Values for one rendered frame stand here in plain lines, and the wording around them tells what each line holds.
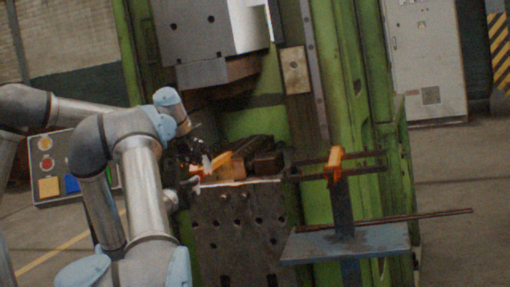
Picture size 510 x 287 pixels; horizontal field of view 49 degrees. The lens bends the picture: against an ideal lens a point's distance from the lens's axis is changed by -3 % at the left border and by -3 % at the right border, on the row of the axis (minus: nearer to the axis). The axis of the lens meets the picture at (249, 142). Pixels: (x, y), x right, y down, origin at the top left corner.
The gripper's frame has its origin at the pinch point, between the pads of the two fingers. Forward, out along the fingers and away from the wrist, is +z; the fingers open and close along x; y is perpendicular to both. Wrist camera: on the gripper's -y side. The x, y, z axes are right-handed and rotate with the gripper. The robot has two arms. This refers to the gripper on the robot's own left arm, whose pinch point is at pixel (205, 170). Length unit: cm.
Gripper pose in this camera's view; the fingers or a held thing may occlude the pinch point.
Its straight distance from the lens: 197.0
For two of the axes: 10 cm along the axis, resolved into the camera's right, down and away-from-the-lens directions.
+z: 3.0, 7.4, 6.0
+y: -1.8, 6.7, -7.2
